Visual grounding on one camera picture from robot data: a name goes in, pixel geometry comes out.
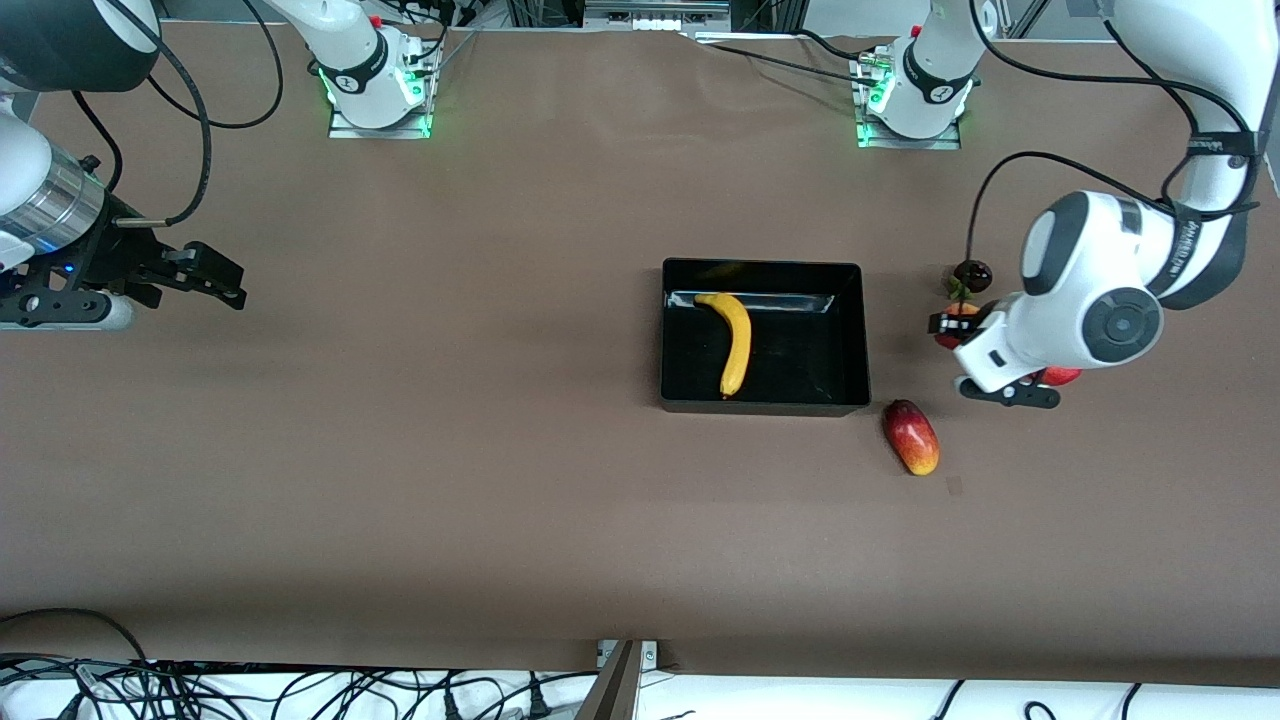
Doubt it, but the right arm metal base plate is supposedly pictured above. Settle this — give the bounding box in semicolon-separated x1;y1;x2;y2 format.
328;40;434;139

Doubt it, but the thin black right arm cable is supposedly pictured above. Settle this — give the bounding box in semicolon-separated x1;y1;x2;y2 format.
148;0;284;130

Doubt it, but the black rectangular plastic box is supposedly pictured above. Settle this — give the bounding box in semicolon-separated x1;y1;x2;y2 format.
660;258;873;417

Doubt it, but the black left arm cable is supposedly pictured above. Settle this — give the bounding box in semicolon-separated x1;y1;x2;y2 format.
965;0;1256;291

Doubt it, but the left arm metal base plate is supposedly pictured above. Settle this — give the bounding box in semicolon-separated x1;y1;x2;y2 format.
855;50;963;151

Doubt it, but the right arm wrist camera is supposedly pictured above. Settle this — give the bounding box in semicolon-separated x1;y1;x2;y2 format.
0;268;136;333

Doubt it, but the silver device with ports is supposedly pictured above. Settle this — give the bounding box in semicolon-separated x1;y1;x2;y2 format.
583;0;733;31

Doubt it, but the black cable on table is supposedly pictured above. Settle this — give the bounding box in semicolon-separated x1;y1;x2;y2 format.
690;30;871;81

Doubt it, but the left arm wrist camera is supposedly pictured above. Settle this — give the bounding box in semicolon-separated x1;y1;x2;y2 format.
957;375;1061;410

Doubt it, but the red yellow mango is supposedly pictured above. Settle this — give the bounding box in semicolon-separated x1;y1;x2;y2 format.
881;399;941;477

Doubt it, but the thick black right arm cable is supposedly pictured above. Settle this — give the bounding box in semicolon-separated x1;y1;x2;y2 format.
100;0;211;229

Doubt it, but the dark purple mangosteen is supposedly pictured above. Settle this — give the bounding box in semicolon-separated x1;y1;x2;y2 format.
947;259;994;301

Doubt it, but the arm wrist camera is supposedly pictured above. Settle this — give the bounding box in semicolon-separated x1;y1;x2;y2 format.
0;268;136;333
957;375;1061;410

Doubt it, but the dark angled pole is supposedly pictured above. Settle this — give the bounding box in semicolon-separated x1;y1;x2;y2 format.
575;640;641;720

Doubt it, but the yellow banana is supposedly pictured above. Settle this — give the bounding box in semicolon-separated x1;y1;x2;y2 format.
693;292;753;399

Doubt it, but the black cable bundle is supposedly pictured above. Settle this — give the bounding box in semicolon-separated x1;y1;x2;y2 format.
0;608;601;720

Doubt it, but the small red yellow apple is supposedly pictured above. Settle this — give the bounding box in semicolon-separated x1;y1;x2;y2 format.
934;302;986;351

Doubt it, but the brown table cover sheet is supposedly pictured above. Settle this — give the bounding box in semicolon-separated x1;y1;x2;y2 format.
0;20;1280;691

